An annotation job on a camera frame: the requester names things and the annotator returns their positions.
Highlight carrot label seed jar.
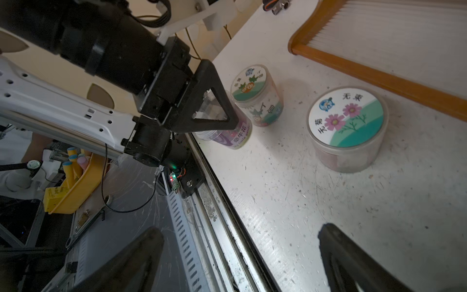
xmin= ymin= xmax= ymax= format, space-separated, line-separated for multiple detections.
xmin=231 ymin=64 xmax=284 ymax=127

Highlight yellow plastic bin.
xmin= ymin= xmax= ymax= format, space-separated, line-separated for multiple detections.
xmin=43 ymin=147 xmax=107 ymax=215

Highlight orange black pliers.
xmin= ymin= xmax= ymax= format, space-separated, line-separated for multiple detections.
xmin=262 ymin=0 xmax=291 ymax=15

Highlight wooden two-tier shelf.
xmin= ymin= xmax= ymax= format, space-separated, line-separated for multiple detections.
xmin=288 ymin=1 xmax=467 ymax=120

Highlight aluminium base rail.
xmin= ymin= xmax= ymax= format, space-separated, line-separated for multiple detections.
xmin=163 ymin=134 xmax=280 ymax=292

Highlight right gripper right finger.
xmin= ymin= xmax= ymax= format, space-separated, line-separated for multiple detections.
xmin=318 ymin=223 xmax=411 ymax=292

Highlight flower label seed jar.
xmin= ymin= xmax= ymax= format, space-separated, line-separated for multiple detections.
xmin=306 ymin=87 xmax=389 ymax=173

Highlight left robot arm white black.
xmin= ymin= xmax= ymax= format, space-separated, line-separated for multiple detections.
xmin=1 ymin=1 xmax=238 ymax=170

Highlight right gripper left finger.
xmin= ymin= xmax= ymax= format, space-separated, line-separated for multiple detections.
xmin=72 ymin=227 xmax=164 ymax=292

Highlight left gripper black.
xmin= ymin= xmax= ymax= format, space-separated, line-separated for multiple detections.
xmin=135 ymin=36 xmax=238 ymax=133

